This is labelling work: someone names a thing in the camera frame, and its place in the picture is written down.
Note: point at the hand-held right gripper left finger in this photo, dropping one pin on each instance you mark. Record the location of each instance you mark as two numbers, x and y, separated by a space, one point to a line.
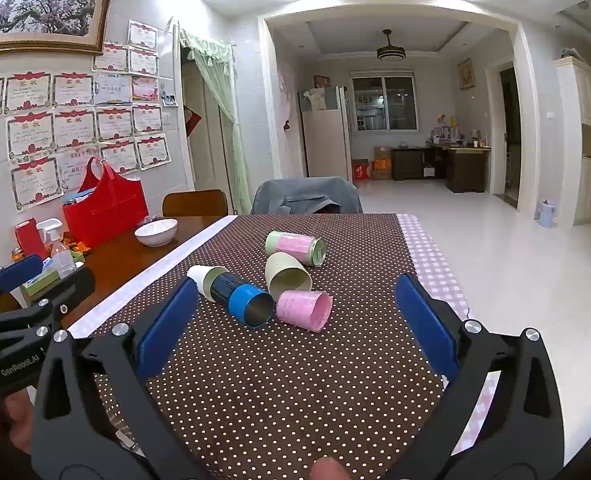
168 322

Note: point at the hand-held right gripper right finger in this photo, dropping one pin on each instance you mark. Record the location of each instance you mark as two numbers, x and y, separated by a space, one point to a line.
425 330

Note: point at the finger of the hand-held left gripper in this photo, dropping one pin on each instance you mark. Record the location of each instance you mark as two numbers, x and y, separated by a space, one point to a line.
19 272
25 316

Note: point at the blue and white cup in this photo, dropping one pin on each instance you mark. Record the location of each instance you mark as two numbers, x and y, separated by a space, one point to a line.
235 296

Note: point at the beige cup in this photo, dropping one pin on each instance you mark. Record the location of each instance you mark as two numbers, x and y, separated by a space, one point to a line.
288 277

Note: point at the green and pink cup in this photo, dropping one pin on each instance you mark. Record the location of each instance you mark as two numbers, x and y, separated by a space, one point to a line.
295 247

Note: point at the person's left hand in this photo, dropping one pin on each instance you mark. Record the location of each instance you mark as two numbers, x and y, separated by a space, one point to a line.
19 420

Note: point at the person's right hand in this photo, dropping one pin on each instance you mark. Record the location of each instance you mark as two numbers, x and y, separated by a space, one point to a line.
328 471

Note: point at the red box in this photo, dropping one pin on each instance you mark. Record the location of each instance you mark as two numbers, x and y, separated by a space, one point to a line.
29 240

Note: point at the clear spray bottle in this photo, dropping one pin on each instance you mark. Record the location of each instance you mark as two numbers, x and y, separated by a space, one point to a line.
61 255

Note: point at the brown polka dot tablecloth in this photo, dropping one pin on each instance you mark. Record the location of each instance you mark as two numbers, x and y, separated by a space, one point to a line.
435 265

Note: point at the white bowl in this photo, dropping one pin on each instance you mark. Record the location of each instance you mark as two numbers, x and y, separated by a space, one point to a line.
156 234

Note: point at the red felt bag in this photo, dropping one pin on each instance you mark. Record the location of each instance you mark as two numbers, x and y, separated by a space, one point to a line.
107 207

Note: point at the wooden chair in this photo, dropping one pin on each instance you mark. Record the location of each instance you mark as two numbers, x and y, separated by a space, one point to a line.
195 203

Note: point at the brown polka-dot tablecloth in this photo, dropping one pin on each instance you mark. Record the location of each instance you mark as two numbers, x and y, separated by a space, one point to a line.
275 390

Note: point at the dark wooden desk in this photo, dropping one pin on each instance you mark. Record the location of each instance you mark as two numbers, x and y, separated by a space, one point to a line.
465 170

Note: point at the light blue bin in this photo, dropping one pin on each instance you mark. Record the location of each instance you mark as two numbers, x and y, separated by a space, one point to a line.
547 214

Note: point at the cardboard box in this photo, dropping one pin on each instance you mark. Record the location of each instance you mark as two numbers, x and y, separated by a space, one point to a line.
383 165

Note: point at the red carton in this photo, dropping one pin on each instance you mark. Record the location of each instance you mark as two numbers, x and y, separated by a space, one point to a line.
361 170

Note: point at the grey jacket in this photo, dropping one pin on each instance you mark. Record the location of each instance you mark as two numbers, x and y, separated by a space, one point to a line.
305 195

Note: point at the white refrigerator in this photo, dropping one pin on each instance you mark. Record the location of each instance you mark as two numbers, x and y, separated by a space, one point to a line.
325 140

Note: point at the green curtain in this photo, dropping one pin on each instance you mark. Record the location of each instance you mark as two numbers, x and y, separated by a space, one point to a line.
225 110

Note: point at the window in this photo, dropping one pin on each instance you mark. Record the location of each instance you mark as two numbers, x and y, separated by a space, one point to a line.
385 102

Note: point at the framed blossom painting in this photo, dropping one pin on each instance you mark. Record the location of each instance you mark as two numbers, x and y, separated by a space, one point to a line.
40 10

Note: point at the ceiling fan lamp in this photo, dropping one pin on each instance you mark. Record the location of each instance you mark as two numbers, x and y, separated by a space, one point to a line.
390 51

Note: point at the wall of certificates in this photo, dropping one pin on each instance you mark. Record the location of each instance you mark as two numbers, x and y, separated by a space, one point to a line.
75 125

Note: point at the framed wall picture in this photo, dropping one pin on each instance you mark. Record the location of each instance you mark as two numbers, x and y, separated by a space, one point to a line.
465 74

